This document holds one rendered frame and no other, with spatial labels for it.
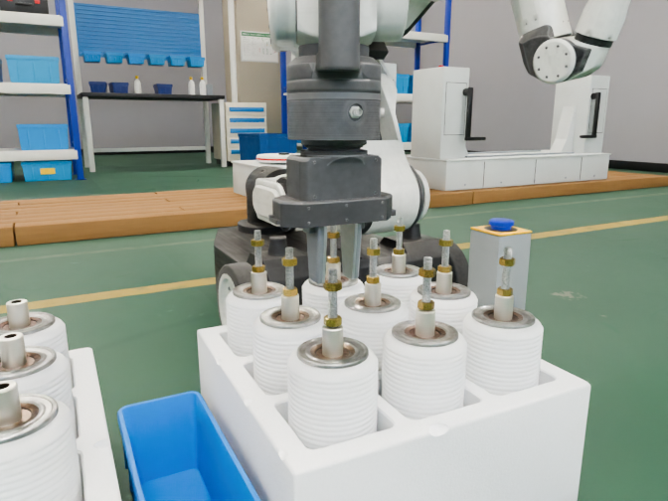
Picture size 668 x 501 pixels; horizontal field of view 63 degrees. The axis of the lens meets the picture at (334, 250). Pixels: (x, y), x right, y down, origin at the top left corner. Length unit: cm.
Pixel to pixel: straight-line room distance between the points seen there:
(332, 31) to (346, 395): 33
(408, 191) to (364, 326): 45
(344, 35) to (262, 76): 671
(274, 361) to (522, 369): 29
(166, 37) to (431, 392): 629
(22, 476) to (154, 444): 34
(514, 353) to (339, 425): 23
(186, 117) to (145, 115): 62
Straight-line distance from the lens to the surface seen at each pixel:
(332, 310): 56
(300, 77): 50
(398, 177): 108
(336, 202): 50
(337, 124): 48
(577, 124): 436
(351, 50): 47
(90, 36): 659
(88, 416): 66
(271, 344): 65
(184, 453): 84
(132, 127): 899
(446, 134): 339
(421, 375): 61
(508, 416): 65
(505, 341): 67
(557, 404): 71
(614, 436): 101
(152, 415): 81
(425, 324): 62
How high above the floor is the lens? 49
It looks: 13 degrees down
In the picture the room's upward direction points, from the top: straight up
